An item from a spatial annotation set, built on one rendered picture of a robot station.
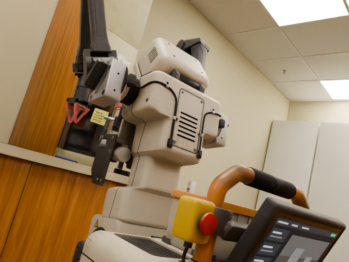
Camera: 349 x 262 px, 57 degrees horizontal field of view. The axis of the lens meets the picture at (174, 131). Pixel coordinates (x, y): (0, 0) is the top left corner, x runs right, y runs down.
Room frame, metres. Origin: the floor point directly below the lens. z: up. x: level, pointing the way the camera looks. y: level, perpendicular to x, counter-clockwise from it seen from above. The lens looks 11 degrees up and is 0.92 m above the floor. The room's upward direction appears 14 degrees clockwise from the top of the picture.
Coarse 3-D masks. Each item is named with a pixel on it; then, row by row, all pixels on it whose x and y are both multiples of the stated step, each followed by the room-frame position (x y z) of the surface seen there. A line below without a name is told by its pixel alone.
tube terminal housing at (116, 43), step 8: (112, 40) 1.74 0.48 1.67; (120, 40) 1.78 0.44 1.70; (112, 48) 1.76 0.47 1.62; (120, 48) 1.80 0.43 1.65; (128, 48) 1.83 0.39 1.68; (128, 56) 1.85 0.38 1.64; (56, 152) 1.66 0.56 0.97; (64, 152) 1.69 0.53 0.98; (72, 152) 1.72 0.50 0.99; (80, 160) 1.77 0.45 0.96; (88, 160) 1.80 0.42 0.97
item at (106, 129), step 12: (108, 108) 1.66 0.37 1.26; (84, 120) 1.65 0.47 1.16; (108, 120) 1.66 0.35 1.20; (72, 132) 1.65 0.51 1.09; (84, 132) 1.65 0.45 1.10; (96, 132) 1.66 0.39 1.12; (108, 132) 1.66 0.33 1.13; (72, 144) 1.65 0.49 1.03; (84, 144) 1.66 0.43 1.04; (96, 144) 1.66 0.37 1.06
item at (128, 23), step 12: (108, 0) 1.67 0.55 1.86; (120, 0) 1.73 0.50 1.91; (132, 0) 1.78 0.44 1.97; (144, 0) 1.84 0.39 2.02; (108, 12) 1.69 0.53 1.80; (120, 12) 1.74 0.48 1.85; (132, 12) 1.80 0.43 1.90; (144, 12) 1.86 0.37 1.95; (108, 24) 1.70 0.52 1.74; (120, 24) 1.76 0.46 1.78; (132, 24) 1.82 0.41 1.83; (144, 24) 1.88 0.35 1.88; (120, 36) 1.78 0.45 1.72; (132, 36) 1.84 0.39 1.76
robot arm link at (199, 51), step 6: (186, 42) 1.37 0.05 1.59; (192, 42) 1.34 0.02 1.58; (198, 42) 1.31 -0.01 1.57; (186, 48) 1.36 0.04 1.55; (192, 48) 1.33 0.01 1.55; (198, 48) 1.31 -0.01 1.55; (204, 48) 1.33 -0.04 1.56; (192, 54) 1.33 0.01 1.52; (198, 54) 1.30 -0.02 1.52; (204, 54) 1.32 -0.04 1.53; (198, 60) 1.29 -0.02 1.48; (204, 60) 1.31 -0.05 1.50; (204, 66) 1.31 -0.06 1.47
